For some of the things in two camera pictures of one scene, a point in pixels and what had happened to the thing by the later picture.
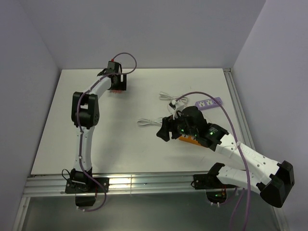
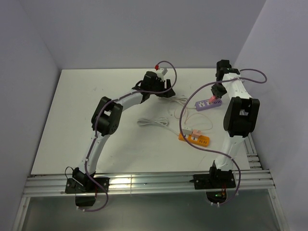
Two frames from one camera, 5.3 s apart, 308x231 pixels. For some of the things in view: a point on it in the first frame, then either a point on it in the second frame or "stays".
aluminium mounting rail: [163, 183] stays
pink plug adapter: [116, 91] → [212, 99]
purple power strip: [205, 104] stays
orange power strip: [187, 137] stays
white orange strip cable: [144, 122] stays
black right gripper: [169, 124] → [216, 93]
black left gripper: [121, 85] → [170, 93]
